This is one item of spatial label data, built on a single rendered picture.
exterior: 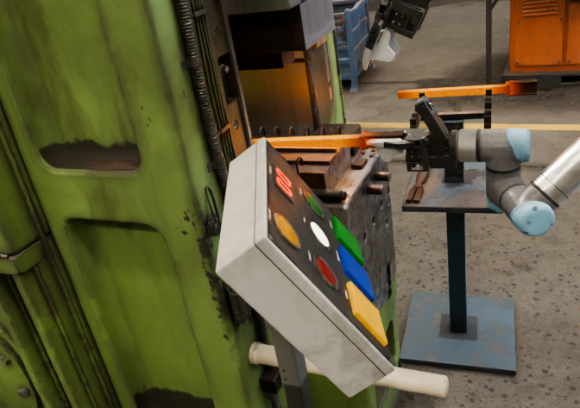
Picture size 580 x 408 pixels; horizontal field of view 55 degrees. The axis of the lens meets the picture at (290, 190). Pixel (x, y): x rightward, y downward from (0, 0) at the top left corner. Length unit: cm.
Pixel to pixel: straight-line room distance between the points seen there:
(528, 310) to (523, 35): 287
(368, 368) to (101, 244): 81
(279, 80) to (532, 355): 133
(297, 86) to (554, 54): 346
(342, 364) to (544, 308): 174
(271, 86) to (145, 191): 67
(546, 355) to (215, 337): 133
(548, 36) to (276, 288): 432
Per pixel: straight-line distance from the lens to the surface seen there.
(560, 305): 249
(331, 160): 137
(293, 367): 101
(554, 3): 482
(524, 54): 492
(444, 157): 135
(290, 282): 70
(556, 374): 220
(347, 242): 96
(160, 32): 102
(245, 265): 69
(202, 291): 123
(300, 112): 168
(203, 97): 108
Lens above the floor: 154
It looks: 26 degrees down
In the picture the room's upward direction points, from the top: 10 degrees counter-clockwise
